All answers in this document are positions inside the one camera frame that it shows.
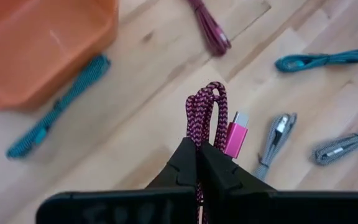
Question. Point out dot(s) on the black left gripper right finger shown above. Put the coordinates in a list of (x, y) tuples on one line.
[(219, 174)]

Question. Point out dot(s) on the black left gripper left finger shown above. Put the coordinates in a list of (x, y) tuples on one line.
[(179, 174)]

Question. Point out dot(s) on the orange plastic bin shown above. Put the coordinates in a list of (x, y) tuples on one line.
[(42, 46)]

